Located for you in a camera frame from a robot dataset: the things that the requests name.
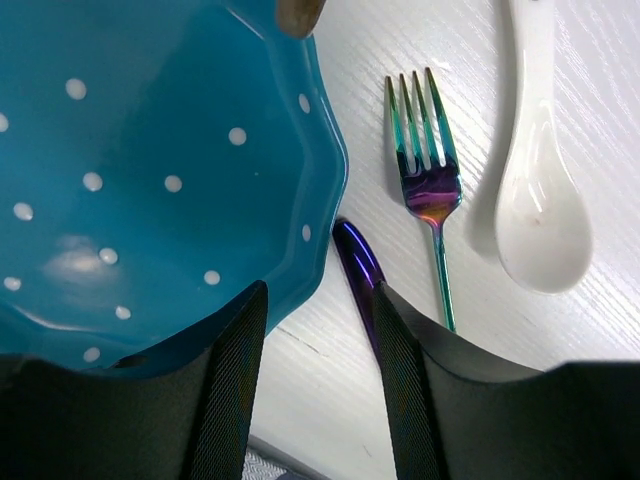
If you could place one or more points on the purple teal fork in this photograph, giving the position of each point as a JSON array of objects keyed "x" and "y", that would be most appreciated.
[{"x": 428, "y": 168}]

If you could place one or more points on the brown mug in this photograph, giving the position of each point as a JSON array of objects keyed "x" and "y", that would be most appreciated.
[{"x": 300, "y": 15}]

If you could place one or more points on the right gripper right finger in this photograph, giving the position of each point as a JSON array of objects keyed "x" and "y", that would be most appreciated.
[{"x": 457, "y": 411}]

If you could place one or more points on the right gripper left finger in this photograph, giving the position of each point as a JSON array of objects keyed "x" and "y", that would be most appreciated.
[{"x": 180, "y": 409}]

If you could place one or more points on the teal dotted plate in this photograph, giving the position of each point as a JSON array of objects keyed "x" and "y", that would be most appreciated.
[{"x": 157, "y": 157}]

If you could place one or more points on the blue beige checked cloth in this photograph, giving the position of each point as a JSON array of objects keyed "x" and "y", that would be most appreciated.
[{"x": 265, "y": 462}]

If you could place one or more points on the purple knife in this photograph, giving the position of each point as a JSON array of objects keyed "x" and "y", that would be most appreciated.
[{"x": 362, "y": 270}]

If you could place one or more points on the white ceramic spoon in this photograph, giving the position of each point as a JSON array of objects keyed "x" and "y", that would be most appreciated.
[{"x": 542, "y": 227}]

